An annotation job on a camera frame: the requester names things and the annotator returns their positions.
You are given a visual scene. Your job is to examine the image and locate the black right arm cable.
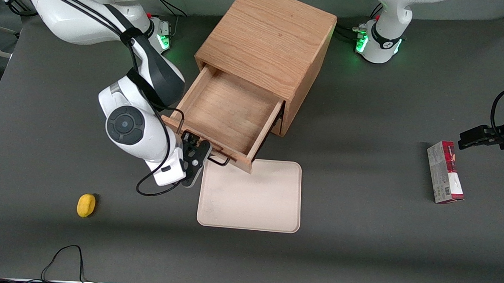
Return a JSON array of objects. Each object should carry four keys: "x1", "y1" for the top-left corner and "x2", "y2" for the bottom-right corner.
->
[{"x1": 0, "y1": 0, "x2": 191, "y2": 198}]

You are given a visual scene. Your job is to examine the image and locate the grey and red carton box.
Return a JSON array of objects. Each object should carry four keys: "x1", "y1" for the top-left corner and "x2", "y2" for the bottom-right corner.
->
[{"x1": 425, "y1": 140, "x2": 467, "y2": 205}]

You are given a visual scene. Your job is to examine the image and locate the black metal drawer handle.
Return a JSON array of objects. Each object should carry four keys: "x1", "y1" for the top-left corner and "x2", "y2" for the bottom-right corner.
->
[{"x1": 166, "y1": 109, "x2": 233, "y2": 167}]

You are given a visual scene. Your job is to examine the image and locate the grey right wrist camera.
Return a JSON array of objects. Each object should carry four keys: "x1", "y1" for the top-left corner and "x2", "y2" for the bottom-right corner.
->
[{"x1": 145, "y1": 144, "x2": 189, "y2": 188}]

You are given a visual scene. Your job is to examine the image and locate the black right base cables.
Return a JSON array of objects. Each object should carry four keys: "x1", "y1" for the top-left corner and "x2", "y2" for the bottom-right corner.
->
[{"x1": 146, "y1": 0, "x2": 189, "y2": 40}]

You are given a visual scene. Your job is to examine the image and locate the black base cables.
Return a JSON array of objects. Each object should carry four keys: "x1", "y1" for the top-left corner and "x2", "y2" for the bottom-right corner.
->
[
  {"x1": 335, "y1": 1, "x2": 384, "y2": 45},
  {"x1": 146, "y1": 0, "x2": 189, "y2": 40}
]

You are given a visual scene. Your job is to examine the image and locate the yellow lemon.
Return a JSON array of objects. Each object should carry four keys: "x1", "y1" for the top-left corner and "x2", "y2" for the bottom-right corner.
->
[{"x1": 76, "y1": 193, "x2": 97, "y2": 218}]

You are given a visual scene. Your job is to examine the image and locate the beige rectangular tray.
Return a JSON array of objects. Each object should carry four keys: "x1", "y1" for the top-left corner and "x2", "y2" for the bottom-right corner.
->
[{"x1": 196, "y1": 156, "x2": 303, "y2": 234}]

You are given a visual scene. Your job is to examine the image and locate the black left base cables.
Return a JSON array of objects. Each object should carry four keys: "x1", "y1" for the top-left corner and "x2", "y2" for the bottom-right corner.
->
[{"x1": 335, "y1": 1, "x2": 384, "y2": 45}]

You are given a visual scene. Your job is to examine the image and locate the black cable on floor edge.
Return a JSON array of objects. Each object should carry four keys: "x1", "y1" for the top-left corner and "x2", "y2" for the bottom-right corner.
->
[{"x1": 0, "y1": 241, "x2": 103, "y2": 283}]

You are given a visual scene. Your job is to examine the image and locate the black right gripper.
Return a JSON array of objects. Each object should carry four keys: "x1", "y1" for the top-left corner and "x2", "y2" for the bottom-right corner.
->
[{"x1": 178, "y1": 130, "x2": 214, "y2": 190}]

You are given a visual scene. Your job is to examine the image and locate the oak wood drawer cabinet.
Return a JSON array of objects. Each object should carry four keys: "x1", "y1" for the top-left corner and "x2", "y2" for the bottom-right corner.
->
[{"x1": 191, "y1": 0, "x2": 339, "y2": 140}]

